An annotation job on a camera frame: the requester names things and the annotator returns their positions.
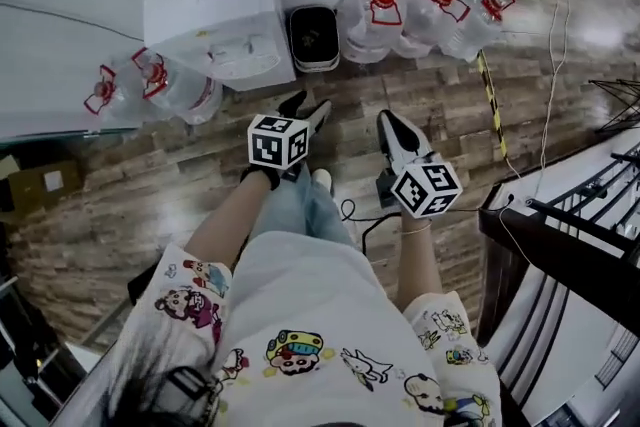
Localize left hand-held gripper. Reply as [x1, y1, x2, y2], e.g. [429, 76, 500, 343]
[247, 89, 334, 184]

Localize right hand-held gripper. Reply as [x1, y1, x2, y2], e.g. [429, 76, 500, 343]
[375, 109, 464, 220]

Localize person's right forearm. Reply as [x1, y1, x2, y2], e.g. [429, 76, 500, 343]
[397, 214, 444, 311]

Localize person's left forearm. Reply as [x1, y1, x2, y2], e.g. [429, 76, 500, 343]
[184, 170, 275, 272]

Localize person's right shoe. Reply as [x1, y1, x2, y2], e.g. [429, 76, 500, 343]
[312, 168, 334, 196]

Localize beige waste bin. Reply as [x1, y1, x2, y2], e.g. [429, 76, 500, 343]
[287, 4, 342, 74]

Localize white drip tray grille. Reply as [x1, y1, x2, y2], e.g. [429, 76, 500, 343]
[207, 45, 282, 80]

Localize yellow black striped tape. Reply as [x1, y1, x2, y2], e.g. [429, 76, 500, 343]
[477, 48, 509, 161]

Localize light blue jeans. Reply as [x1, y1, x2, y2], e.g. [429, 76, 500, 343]
[247, 164, 361, 251]

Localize white cartoon print t-shirt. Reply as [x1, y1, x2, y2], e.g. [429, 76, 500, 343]
[112, 229, 504, 427]

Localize cardboard box white label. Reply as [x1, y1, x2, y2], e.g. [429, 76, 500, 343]
[7, 159, 84, 212]

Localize black wrist strap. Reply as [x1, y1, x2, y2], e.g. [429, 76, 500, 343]
[239, 164, 282, 191]

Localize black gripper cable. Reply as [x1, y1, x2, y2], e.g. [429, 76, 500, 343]
[341, 198, 402, 261]

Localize thin white cable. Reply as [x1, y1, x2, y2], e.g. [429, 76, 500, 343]
[537, 0, 574, 207]

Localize black power cord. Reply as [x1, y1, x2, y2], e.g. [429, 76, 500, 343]
[0, 2, 147, 42]

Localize glass partition metal frame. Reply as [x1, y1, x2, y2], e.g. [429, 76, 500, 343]
[0, 127, 147, 152]

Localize black shoulder strap buckle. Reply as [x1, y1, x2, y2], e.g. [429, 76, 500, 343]
[167, 367, 209, 397]

